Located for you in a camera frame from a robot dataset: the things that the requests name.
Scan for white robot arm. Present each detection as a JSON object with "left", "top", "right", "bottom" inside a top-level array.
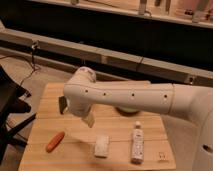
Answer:
[{"left": 63, "top": 67, "right": 213, "bottom": 171}]

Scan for white sponge block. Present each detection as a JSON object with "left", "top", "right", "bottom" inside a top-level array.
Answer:
[{"left": 94, "top": 135, "right": 110, "bottom": 158}]

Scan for black chair base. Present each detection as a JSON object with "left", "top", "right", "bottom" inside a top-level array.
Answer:
[{"left": 0, "top": 65, "right": 35, "bottom": 164}]

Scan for black rectangular block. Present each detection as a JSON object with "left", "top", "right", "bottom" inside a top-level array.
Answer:
[{"left": 58, "top": 96, "right": 67, "bottom": 113}]

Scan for black cable on floor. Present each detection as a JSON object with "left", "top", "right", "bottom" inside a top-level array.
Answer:
[{"left": 0, "top": 42, "right": 42, "bottom": 88}]

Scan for white squeeze bottle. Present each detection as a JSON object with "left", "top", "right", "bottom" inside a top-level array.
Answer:
[{"left": 131, "top": 121, "right": 144, "bottom": 164}]

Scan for green ceramic bowl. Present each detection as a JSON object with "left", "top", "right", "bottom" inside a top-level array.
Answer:
[{"left": 116, "top": 107, "right": 140, "bottom": 115}]

